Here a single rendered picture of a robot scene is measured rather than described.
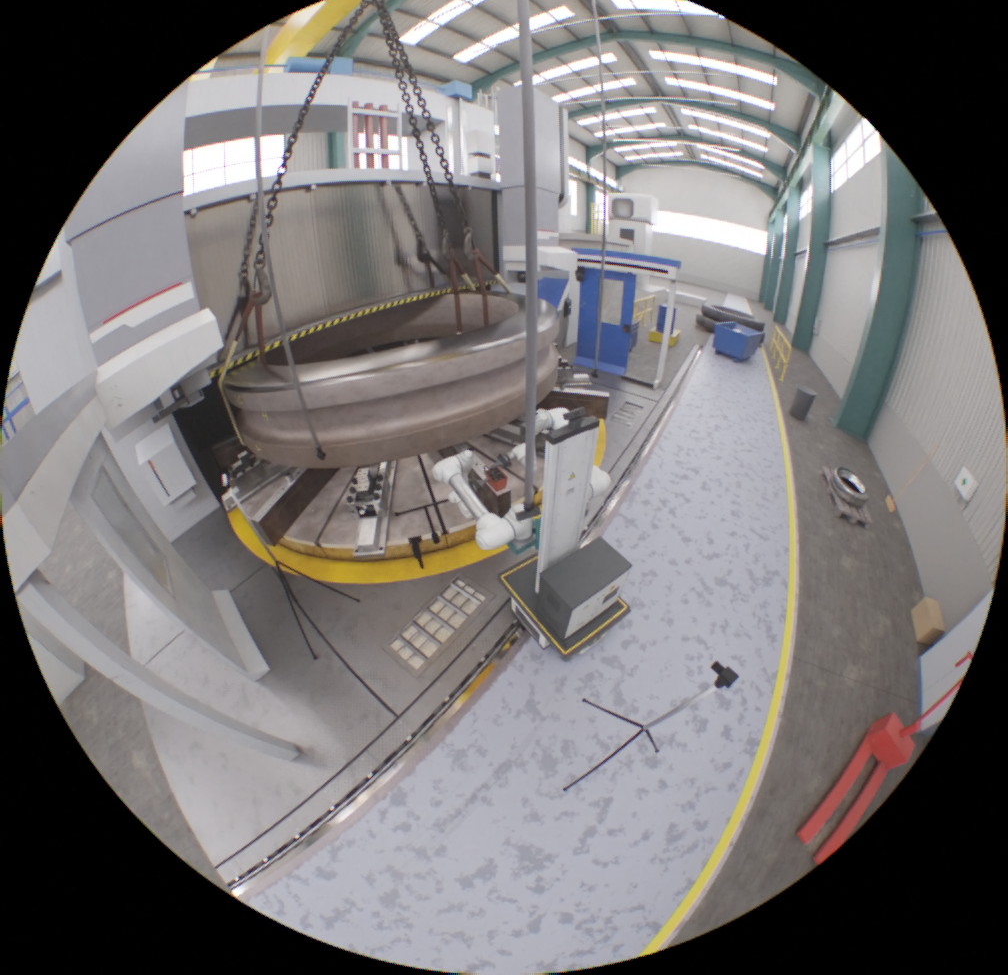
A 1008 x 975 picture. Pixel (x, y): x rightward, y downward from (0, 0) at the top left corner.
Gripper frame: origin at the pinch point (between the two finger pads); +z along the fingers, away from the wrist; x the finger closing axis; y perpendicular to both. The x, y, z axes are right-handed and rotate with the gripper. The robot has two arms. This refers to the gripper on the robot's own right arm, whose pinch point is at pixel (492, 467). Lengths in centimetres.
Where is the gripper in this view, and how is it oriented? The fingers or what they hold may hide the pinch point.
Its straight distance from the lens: 301.5
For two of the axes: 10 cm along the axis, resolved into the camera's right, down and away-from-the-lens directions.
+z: -8.2, 5.1, -2.6
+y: -2.1, -7.0, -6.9
